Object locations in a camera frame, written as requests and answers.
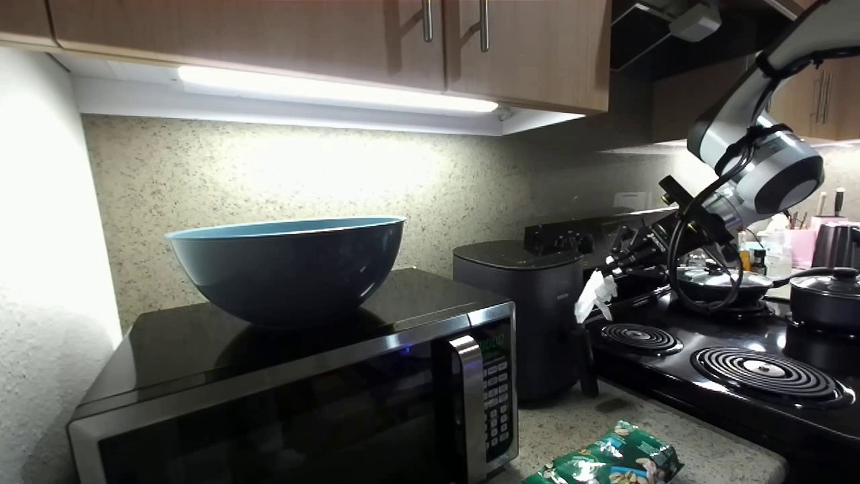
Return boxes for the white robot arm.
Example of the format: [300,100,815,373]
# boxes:
[605,0,860,271]

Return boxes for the blue ceramic bowl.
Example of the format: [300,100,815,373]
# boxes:
[166,216,405,328]

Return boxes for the black air fryer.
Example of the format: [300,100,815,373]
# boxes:
[453,238,597,405]

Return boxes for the wooden upper cabinet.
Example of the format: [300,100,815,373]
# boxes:
[0,0,613,112]

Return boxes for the under-cabinet light strip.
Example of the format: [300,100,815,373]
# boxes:
[178,65,494,116]

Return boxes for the black electric stove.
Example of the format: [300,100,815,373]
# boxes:
[586,265,860,484]

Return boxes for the black microwave oven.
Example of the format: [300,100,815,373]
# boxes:
[66,268,518,484]

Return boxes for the black range hood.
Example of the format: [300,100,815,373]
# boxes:
[609,0,769,78]

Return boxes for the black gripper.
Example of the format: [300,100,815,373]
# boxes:
[603,209,707,277]

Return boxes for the green pistachio bag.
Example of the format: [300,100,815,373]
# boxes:
[521,420,683,484]

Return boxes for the black frying pan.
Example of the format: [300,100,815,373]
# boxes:
[680,271,787,304]

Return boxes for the black cooking pot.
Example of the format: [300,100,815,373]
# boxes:
[791,273,860,331]

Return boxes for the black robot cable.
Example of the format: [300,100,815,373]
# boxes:
[656,173,748,316]

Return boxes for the white paper napkin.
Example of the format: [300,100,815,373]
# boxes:
[572,271,617,323]

